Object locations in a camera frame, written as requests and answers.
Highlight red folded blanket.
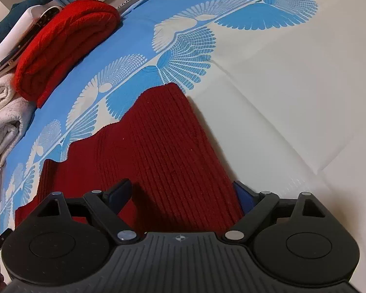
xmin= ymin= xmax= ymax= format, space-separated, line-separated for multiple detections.
xmin=15 ymin=0 xmax=122 ymax=108

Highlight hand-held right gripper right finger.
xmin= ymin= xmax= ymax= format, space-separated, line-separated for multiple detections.
xmin=224 ymin=181 xmax=328 ymax=245

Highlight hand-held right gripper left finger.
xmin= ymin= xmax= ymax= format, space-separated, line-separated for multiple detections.
xmin=33 ymin=179 xmax=139 ymax=245

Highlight dark red knit cardigan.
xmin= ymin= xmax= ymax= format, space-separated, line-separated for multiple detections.
xmin=15 ymin=82 xmax=244 ymax=239

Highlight blue and white printed bedsheet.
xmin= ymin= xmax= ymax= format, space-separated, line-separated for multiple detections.
xmin=0 ymin=0 xmax=366 ymax=281

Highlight grey-white folded fleece blanket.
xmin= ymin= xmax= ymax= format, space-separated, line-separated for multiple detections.
xmin=0 ymin=96 xmax=38 ymax=167

